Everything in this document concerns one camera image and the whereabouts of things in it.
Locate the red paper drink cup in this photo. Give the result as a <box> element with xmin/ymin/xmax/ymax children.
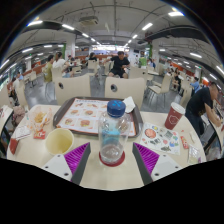
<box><xmin>164</xmin><ymin>101</ymin><xmax>186</xmax><ymax>131</ymax></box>

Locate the dark brown food tray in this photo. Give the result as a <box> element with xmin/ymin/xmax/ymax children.
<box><xmin>52</xmin><ymin>96</ymin><xmax>144</xmax><ymax>138</ymax></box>

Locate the ceiling air conditioner unit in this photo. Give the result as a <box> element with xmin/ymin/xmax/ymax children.
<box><xmin>78</xmin><ymin>15</ymin><xmax>100</xmax><ymax>27</ymax></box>

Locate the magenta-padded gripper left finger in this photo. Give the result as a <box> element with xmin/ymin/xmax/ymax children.
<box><xmin>41</xmin><ymin>142</ymin><xmax>92</xmax><ymax>186</ymax></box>

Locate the person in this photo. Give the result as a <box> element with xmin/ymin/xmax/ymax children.
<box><xmin>189</xmin><ymin>76</ymin><xmax>202</xmax><ymax>94</ymax></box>
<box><xmin>52</xmin><ymin>51</ymin><xmax>68</xmax><ymax>73</ymax></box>
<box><xmin>101</xmin><ymin>50</ymin><xmax>131</xmax><ymax>79</ymax></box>
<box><xmin>184</xmin><ymin>81</ymin><xmax>223</xmax><ymax>138</ymax></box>
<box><xmin>172</xmin><ymin>71</ymin><xmax>183</xmax><ymax>93</ymax></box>
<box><xmin>12</xmin><ymin>73</ymin><xmax>24</xmax><ymax>91</ymax></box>
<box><xmin>43</xmin><ymin>54</ymin><xmax>55</xmax><ymax>84</ymax></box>

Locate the white paper card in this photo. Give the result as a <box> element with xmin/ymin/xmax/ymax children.
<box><xmin>14</xmin><ymin>125</ymin><xmax>33</xmax><ymax>141</ymax></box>

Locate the small red wrapper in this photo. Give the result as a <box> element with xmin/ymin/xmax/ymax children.
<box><xmin>180</xmin><ymin>135</ymin><xmax>190</xmax><ymax>150</ymax></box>

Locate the far beige chairs group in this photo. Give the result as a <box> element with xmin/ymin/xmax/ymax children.
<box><xmin>0</xmin><ymin>58</ymin><xmax>194</xmax><ymax>109</ymax></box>

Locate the ceiling lights group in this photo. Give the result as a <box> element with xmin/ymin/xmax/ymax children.
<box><xmin>0</xmin><ymin>11</ymin><xmax>224</xmax><ymax>76</ymax></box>

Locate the white paper napkin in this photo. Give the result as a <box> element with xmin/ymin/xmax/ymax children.
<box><xmin>122</xmin><ymin>96</ymin><xmax>136</xmax><ymax>114</ymax></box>

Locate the red wallet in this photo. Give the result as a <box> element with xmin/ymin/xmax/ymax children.
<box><xmin>9</xmin><ymin>138</ymin><xmax>19</xmax><ymax>155</ymax></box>

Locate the clear plastic packet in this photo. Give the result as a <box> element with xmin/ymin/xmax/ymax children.
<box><xmin>187</xmin><ymin>144</ymin><xmax>202</xmax><ymax>165</ymax></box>

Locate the small red sauce packet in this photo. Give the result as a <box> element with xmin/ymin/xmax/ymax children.
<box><xmin>33</xmin><ymin>130</ymin><xmax>47</xmax><ymax>140</ymax></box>

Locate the beige chair with round hole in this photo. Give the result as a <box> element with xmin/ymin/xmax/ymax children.
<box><xmin>54</xmin><ymin>74</ymin><xmax>92</xmax><ymax>106</ymax></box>
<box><xmin>104</xmin><ymin>76</ymin><xmax>146</xmax><ymax>109</ymax></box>

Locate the cream paper cup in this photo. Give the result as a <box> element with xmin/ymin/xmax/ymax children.
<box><xmin>45</xmin><ymin>128</ymin><xmax>75</xmax><ymax>156</ymax></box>

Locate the neighbouring white table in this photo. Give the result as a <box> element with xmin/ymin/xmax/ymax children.
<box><xmin>0</xmin><ymin>104</ymin><xmax>15</xmax><ymax>134</ymax></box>
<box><xmin>204</xmin><ymin>116</ymin><xmax>224</xmax><ymax>148</ymax></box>

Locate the clear blue-capped water bottle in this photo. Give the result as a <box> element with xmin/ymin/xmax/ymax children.
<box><xmin>97</xmin><ymin>99</ymin><xmax>131</xmax><ymax>165</ymax></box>

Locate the colourful sticker sheet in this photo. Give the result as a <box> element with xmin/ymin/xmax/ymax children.
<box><xmin>139</xmin><ymin>122</ymin><xmax>182</xmax><ymax>156</ymax></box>

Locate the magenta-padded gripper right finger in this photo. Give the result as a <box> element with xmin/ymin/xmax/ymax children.
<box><xmin>131</xmin><ymin>142</ymin><xmax>183</xmax><ymax>186</ymax></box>

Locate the clear plastic food bag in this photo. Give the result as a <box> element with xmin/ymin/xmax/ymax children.
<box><xmin>28</xmin><ymin>105</ymin><xmax>54</xmax><ymax>133</ymax></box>

